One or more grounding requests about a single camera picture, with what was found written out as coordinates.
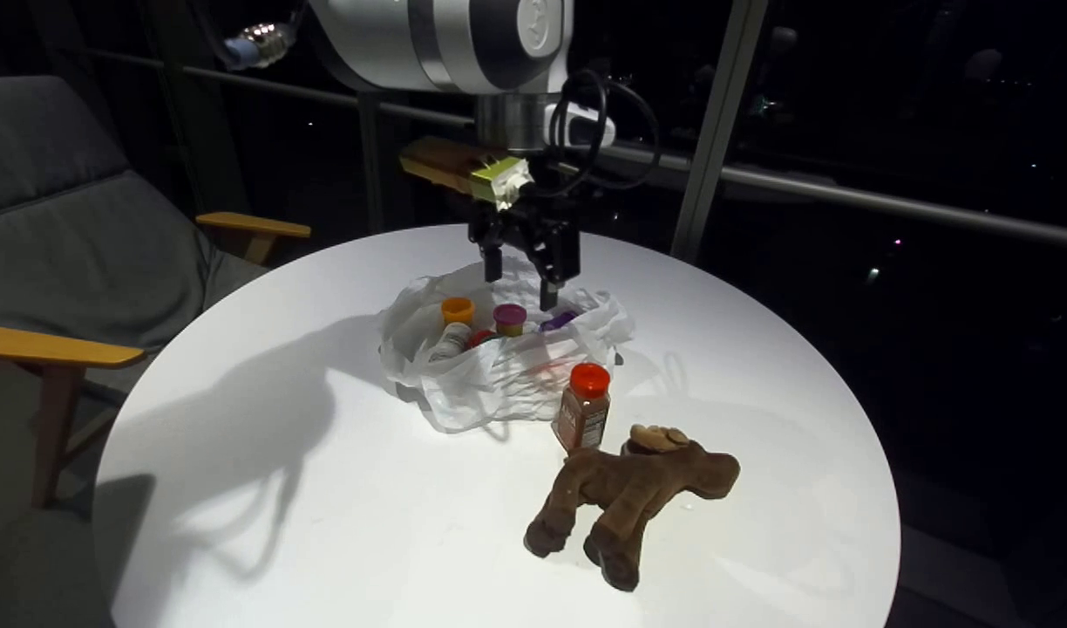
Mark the brown plush moose toy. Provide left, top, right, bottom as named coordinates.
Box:
left=519, top=424, right=746, bottom=596

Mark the orange lid dough tub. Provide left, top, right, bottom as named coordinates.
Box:
left=439, top=292, right=482, bottom=332

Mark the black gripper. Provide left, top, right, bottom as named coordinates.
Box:
left=464, top=162, right=589, bottom=314

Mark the grey armchair with wooden arms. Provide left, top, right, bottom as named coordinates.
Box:
left=0, top=75, right=318, bottom=628

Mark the vertical window post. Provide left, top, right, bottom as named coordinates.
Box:
left=669, top=0, right=772, bottom=262

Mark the magenta lid dough tub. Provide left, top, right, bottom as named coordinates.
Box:
left=487, top=299, right=529, bottom=340

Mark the white plastic bag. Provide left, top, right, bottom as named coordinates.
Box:
left=372, top=260, right=640, bottom=436

